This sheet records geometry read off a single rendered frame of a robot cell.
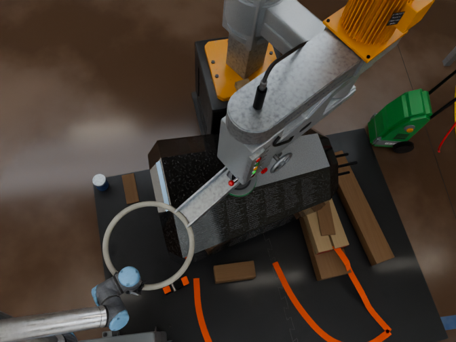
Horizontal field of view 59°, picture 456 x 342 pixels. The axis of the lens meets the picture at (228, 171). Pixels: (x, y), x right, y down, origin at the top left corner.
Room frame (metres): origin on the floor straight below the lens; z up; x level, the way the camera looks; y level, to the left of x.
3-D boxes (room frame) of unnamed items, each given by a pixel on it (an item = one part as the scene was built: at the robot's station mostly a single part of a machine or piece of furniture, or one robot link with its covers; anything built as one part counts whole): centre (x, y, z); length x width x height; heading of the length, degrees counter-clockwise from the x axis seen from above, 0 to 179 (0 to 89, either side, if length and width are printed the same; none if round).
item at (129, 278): (0.17, 0.36, 1.20); 0.10 x 0.09 x 0.12; 132
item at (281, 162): (0.90, -0.24, 1.22); 0.15 x 0.10 x 0.15; 140
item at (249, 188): (0.89, -0.07, 0.87); 0.21 x 0.21 x 0.01
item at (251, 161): (0.76, -0.11, 1.40); 0.08 x 0.03 x 0.28; 140
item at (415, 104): (1.90, -1.35, 0.43); 0.35 x 0.35 x 0.87; 8
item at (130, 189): (0.96, 0.75, 0.02); 0.25 x 0.10 x 0.01; 25
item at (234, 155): (0.95, -0.12, 1.35); 0.36 x 0.22 x 0.45; 140
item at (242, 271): (0.45, -0.18, 0.07); 0.30 x 0.12 x 0.12; 108
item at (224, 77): (1.78, 0.02, 0.76); 0.49 x 0.49 x 0.05; 23
